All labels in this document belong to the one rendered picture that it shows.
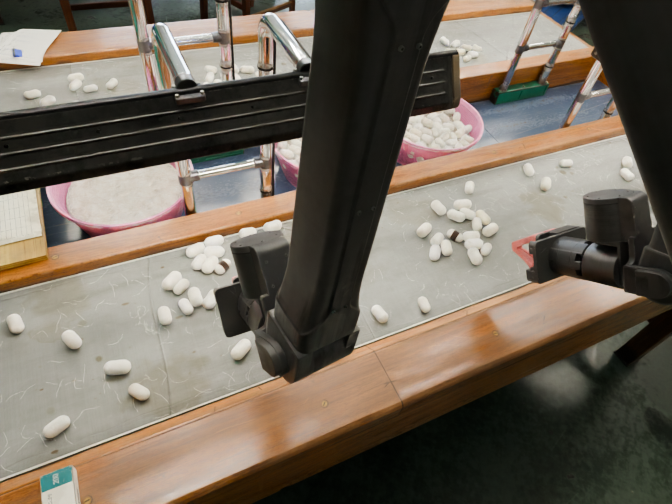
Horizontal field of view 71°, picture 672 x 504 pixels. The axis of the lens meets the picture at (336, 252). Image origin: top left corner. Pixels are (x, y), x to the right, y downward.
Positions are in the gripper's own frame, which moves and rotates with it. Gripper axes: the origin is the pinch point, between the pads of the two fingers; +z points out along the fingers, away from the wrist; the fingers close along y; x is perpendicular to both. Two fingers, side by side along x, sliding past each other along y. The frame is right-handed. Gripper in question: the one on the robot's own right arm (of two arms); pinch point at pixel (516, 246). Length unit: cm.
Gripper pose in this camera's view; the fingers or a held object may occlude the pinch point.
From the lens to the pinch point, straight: 84.4
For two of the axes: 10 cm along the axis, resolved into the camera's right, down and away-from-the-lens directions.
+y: -9.0, 2.5, -3.5
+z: -4.0, -1.5, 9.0
